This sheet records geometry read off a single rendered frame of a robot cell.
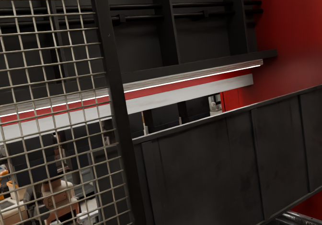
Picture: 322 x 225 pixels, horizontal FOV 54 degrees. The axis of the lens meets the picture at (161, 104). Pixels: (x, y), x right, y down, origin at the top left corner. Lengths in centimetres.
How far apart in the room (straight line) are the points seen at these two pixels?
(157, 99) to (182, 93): 14
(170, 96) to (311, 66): 68
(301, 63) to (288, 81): 12
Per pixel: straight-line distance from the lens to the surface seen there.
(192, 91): 158
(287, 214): 143
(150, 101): 144
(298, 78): 172
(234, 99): 202
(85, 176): 420
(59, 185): 211
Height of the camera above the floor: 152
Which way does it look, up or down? 7 degrees down
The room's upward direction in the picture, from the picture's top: 9 degrees counter-clockwise
